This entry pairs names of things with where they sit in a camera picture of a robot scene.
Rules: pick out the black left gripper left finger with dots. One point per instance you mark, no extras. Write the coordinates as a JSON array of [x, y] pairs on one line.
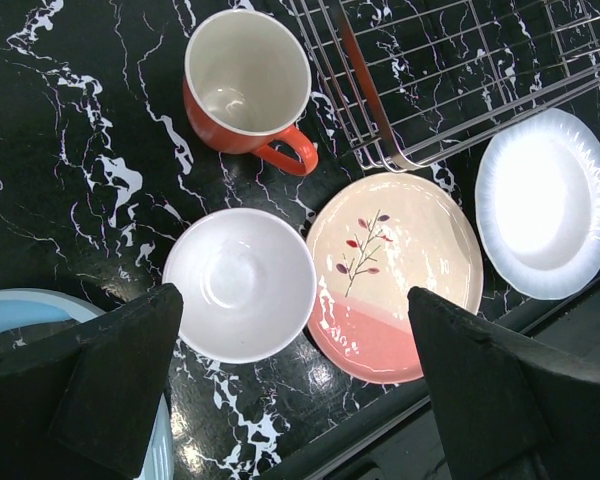
[[80, 390]]

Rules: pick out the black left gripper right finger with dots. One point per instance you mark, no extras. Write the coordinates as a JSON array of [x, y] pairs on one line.
[[506, 406]]

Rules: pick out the white bowl orange outside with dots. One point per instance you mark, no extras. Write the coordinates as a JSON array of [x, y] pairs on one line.
[[248, 284]]

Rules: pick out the pink cream leaf plate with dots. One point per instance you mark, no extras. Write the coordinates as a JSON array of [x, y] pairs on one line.
[[373, 242]]

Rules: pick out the white scalloped plate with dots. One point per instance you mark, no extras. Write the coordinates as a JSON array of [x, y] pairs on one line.
[[537, 202]]

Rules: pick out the metal wire dish rack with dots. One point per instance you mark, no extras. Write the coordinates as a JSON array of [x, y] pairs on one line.
[[404, 84]]

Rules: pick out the light blue headphones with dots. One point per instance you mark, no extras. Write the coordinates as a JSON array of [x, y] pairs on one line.
[[55, 360]]

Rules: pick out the orange ceramic mug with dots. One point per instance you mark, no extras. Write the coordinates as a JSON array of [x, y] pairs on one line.
[[246, 82]]

